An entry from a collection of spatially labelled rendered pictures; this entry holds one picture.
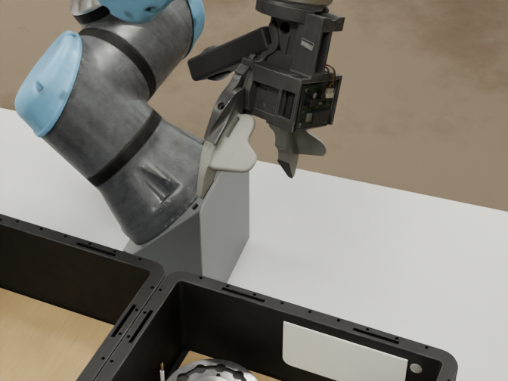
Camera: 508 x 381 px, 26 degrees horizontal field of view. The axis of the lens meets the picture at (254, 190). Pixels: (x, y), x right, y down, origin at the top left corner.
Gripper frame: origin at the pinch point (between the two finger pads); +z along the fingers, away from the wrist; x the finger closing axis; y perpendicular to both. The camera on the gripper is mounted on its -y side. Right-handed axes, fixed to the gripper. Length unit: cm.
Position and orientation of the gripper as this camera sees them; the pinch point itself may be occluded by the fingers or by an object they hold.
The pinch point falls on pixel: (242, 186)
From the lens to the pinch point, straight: 114.5
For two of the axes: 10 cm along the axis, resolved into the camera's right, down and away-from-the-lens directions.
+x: 6.2, -1.5, 7.7
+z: -1.7, 9.3, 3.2
